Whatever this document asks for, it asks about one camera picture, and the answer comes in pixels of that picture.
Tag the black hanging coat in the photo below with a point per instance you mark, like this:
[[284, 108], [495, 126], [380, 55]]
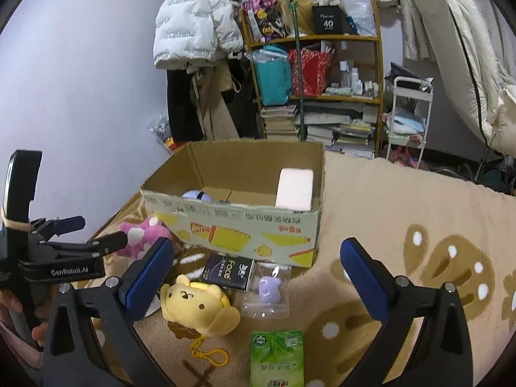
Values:
[[181, 105]]

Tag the red patterned bag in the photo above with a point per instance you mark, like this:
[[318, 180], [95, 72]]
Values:
[[316, 70]]

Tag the stack of books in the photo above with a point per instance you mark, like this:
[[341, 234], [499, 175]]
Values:
[[278, 123]]

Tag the white rolling cart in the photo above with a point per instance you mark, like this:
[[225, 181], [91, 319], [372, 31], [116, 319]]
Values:
[[407, 129]]

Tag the person's left hand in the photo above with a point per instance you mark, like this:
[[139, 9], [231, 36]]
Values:
[[40, 332]]

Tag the white fluffy plush toy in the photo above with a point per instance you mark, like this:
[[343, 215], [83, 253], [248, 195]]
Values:
[[197, 196]]

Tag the green tissue pack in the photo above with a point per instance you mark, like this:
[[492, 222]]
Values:
[[276, 354]]

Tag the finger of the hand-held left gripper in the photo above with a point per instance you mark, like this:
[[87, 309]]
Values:
[[68, 223], [100, 245]]

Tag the printed cardboard box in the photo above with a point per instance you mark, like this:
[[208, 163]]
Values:
[[242, 225]]

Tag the black item on cart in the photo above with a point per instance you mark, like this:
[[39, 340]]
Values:
[[403, 70]]

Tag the pile of papers and magazines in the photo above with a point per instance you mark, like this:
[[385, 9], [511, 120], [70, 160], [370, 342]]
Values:
[[342, 129]]

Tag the beige hanging coat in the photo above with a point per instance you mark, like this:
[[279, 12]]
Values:
[[213, 117]]

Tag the cream folded mattress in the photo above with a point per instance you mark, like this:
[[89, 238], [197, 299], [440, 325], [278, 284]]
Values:
[[463, 48]]

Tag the blonde wig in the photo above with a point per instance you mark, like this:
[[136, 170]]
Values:
[[304, 14]]

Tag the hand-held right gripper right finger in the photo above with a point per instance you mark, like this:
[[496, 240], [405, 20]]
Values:
[[365, 278]]

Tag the purple toy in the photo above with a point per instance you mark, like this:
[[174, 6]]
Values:
[[268, 288]]

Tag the wooden shelf unit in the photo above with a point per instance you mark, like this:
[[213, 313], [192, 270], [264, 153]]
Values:
[[322, 38]]

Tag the green pole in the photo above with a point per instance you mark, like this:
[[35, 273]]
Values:
[[298, 72]]

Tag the black tissue pack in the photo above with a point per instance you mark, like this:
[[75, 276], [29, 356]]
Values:
[[225, 272]]

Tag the white puffer jacket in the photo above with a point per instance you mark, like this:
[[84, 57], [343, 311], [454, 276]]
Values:
[[189, 20]]

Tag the plastic bag of toys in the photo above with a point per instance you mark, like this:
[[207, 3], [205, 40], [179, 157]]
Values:
[[163, 135]]

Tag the pale pink rectangular pack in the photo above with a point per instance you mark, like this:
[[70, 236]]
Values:
[[296, 189]]

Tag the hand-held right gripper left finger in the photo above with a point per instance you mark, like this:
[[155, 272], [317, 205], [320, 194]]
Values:
[[147, 278]]

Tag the pink plush toy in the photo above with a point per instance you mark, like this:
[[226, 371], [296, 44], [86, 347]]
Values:
[[147, 232]]

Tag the teal bag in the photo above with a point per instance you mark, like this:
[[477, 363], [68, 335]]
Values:
[[274, 76]]

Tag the row of cosmetic bottles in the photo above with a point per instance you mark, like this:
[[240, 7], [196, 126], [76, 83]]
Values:
[[356, 80]]

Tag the black pink patterned bag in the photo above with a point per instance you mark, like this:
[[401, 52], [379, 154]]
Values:
[[266, 16]]

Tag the clear plastic bag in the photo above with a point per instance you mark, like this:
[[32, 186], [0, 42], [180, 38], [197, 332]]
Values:
[[356, 4]]

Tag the beige patterned blanket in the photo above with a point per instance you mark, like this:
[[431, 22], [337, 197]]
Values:
[[383, 209]]

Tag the black gift box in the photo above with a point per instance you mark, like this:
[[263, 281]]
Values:
[[327, 20]]

